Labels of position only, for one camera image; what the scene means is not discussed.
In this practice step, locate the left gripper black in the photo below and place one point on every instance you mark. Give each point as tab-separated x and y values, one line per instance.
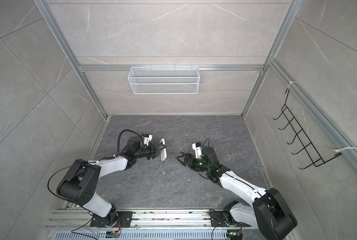
153	152

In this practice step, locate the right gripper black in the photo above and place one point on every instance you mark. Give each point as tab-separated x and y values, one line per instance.
189	157

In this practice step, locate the white remote control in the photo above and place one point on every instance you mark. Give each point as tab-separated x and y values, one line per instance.
163	150

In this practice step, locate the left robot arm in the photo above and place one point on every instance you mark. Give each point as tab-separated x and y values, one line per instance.
79	183

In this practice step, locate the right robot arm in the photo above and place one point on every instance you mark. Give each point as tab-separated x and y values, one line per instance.
265	210

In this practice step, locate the right green circuit board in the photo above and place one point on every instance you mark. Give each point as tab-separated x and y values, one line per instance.
234	235

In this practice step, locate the green circuit board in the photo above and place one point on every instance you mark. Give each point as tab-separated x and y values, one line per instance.
234	235
113	234

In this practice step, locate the left green circuit board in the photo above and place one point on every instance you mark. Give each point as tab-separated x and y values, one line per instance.
113	234

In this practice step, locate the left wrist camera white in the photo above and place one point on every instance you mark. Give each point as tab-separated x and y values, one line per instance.
146	138

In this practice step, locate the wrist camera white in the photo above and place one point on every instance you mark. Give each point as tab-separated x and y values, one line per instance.
146	138
197	147

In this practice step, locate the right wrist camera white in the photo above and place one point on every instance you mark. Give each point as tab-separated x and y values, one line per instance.
197	147

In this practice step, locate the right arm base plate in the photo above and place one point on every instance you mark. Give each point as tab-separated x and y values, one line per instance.
222	219

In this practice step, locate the white wire mesh basket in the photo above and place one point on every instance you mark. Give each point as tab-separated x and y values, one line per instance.
164	80

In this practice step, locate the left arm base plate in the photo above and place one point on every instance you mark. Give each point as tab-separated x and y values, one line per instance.
112	220

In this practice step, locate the aluminium mounting rail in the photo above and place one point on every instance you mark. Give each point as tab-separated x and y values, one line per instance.
142	219

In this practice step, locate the black wire hook rack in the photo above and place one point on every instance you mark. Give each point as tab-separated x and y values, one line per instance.
300	135

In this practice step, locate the white cable tie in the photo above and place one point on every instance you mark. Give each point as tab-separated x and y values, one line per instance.
344	149

